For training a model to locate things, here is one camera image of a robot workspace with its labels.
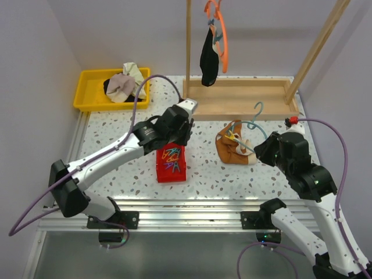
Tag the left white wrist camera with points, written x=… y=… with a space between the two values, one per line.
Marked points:
x=190 y=106

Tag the wooden rack base tray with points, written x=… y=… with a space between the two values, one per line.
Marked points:
x=236 y=98

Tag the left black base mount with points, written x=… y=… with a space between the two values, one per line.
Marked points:
x=127 y=219

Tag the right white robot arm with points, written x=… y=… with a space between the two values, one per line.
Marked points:
x=333 y=255

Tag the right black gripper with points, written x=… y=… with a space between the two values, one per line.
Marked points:
x=262 y=149

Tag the orange clothespin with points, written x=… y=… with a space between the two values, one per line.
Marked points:
x=173 y=158
x=165 y=154

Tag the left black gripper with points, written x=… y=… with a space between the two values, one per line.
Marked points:
x=188 y=126

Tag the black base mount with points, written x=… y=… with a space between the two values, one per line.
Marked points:
x=256 y=220
x=127 y=219

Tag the grey clothespin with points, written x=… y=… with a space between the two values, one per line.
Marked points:
x=175 y=167

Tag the purple clothespin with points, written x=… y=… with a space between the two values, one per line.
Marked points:
x=168 y=165

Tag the left wooden rack post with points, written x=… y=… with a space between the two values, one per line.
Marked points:
x=188 y=48

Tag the pale green cloth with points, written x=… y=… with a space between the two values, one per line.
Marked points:
x=131 y=69

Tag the red plastic bin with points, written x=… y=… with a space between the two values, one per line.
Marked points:
x=166 y=175

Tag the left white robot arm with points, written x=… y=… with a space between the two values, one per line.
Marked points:
x=69 y=183

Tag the orange plastic hanger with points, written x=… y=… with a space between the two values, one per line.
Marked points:
x=219 y=32

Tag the wooden rack post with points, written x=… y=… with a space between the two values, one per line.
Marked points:
x=188 y=48
x=325 y=32

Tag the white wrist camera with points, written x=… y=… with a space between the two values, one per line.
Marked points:
x=292 y=125
x=190 y=106

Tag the brown orange underwear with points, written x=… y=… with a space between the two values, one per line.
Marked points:
x=226 y=149

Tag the black underwear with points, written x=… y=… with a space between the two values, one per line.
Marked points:
x=209 y=61

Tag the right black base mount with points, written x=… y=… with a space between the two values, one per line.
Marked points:
x=256 y=220

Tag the teal clothespin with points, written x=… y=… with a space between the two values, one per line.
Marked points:
x=174 y=150

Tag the yellow clothespin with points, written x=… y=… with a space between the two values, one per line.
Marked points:
x=230 y=135

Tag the aluminium rail frame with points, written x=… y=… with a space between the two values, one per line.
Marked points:
x=211 y=199

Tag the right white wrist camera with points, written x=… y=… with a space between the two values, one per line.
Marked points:
x=292 y=125

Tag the yellow plastic tray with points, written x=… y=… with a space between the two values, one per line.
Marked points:
x=90 y=96

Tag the right wooden rack post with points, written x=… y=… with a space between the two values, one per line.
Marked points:
x=325 y=32

